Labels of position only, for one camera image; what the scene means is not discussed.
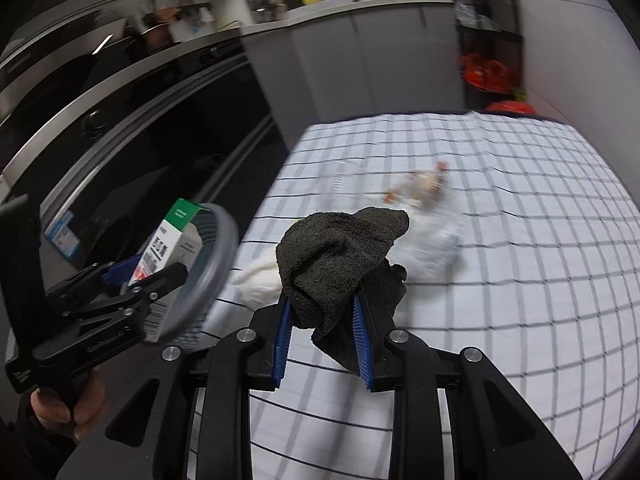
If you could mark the grey kitchen cabinet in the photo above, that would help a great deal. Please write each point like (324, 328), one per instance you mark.
(360, 60)

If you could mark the red beige snack wrapper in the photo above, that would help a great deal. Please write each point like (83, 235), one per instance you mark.
(420, 185)

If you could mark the red plastic bag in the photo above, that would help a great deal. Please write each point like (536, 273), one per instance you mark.
(497, 75)
(510, 108)
(472, 72)

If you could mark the person's left hand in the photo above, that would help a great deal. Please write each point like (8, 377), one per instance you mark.
(87, 405)

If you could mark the grey perforated basket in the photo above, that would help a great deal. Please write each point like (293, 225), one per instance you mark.
(227, 255)

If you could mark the black storage rack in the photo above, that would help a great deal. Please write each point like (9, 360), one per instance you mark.
(505, 20)

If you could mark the black built-in oven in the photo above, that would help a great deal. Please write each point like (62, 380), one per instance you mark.
(125, 150)

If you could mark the white crumpled cloth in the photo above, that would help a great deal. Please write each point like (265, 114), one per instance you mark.
(250, 280)

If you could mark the person's left forearm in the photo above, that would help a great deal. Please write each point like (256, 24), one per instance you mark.
(25, 450)

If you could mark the brown cooking pot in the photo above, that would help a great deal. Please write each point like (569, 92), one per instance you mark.
(165, 14)

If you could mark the white checked tablecloth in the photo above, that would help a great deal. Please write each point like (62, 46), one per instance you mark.
(500, 285)

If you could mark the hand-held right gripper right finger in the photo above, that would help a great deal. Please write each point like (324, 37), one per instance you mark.
(362, 350)

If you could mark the white green carton box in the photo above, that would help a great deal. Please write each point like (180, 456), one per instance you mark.
(175, 240)

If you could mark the dark grey towel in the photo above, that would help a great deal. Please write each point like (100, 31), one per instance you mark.
(330, 255)

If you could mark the clear plastic bag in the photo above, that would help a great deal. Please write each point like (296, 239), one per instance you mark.
(472, 12)
(435, 240)

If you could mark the green leafy vegetable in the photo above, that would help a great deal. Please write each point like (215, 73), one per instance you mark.
(521, 95)

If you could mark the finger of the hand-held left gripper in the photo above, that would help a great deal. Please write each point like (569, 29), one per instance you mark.
(122, 270)
(162, 280)

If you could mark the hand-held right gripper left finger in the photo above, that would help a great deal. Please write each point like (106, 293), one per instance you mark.
(281, 345)

